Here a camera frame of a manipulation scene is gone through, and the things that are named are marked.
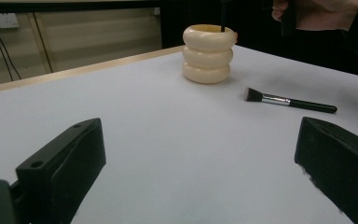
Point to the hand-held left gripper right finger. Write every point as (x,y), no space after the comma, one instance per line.
(341,168)

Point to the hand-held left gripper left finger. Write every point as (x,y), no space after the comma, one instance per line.
(59,168)

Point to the black makeup brush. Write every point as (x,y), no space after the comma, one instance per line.
(307,105)

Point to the cream ribbed holder cup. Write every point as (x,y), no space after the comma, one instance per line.
(206,59)

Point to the black curtain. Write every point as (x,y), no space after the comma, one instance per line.
(254,31)

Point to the wooden table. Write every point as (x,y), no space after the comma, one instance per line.
(74,71)

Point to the white wall socket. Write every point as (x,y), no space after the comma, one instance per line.
(6,21)

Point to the black horizontal frame bar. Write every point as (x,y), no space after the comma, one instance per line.
(74,6)

